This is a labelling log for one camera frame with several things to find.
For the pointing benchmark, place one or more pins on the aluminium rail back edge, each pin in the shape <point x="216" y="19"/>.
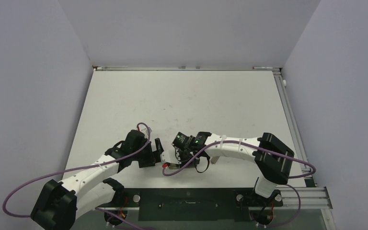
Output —
<point x="183" y="68"/>

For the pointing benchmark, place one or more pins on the aluminium rail right edge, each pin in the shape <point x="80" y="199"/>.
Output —
<point x="314" y="197"/>

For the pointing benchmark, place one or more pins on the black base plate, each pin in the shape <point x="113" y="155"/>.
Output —
<point x="195" y="204"/>

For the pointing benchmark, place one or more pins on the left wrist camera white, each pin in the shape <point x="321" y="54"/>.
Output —
<point x="144" y="128"/>

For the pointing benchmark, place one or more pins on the white grey remote control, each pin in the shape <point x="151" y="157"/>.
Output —
<point x="174" y="166"/>

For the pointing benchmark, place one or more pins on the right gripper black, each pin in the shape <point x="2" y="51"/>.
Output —
<point x="195" y="162"/>

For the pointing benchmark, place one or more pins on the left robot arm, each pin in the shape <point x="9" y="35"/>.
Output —
<point x="61" y="203"/>

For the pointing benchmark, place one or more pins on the grey battery cover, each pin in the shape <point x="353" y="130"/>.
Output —
<point x="214" y="160"/>

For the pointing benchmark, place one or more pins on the aluminium rail edge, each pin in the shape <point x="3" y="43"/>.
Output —
<point x="183" y="68"/>
<point x="314" y="197"/>

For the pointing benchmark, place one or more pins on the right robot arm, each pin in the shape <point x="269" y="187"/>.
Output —
<point x="272" y="156"/>

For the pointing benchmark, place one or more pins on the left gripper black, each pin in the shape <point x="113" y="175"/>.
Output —
<point x="154" y="156"/>

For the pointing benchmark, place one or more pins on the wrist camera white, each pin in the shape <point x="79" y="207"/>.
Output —
<point x="169" y="156"/>
<point x="144" y="128"/>

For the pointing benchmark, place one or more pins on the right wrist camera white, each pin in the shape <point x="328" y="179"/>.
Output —
<point x="169" y="156"/>

